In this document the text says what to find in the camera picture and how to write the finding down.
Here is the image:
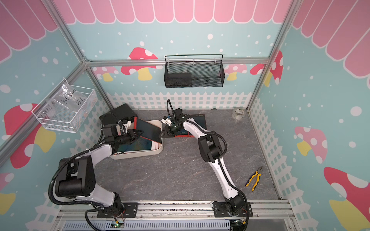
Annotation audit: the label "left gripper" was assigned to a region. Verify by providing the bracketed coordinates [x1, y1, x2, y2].
[114, 128, 145, 145]

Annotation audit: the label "red writing tablet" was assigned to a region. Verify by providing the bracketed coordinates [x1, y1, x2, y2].
[190, 114, 207, 130]
[134, 117, 162, 143]
[172, 127, 193, 137]

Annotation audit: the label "cream plastic storage box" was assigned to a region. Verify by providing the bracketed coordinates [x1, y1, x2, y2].
[107, 116, 163, 160]

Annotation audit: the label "pink writing tablet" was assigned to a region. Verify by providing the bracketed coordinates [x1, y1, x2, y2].
[117, 137, 152, 154]

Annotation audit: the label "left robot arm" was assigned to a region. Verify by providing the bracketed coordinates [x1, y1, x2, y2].
[48, 120, 144, 217]

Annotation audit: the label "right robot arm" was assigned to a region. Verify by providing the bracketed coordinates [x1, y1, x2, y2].
[161, 108, 248, 217]

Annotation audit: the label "black box in basket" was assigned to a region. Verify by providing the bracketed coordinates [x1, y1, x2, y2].
[164, 73, 192, 88]

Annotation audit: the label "black case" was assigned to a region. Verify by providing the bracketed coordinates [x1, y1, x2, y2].
[99, 104, 138, 126]

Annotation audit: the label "clear plastic bag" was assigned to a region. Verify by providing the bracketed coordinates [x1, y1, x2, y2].
[43, 83, 87, 121]

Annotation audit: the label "clear tape roll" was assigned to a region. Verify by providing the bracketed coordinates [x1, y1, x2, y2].
[232, 108, 247, 120]

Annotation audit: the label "yellow black pliers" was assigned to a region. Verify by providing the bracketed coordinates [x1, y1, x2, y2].
[245, 167, 263, 192]

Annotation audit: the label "white wire wall basket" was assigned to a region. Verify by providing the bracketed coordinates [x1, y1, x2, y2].
[31, 79, 98, 133]

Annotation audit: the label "black mesh wall basket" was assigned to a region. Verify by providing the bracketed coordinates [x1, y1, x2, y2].
[164, 54, 225, 88]

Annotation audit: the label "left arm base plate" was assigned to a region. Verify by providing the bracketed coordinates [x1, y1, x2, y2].
[97, 202, 139, 218]

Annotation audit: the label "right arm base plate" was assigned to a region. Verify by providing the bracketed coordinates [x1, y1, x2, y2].
[211, 201, 253, 218]

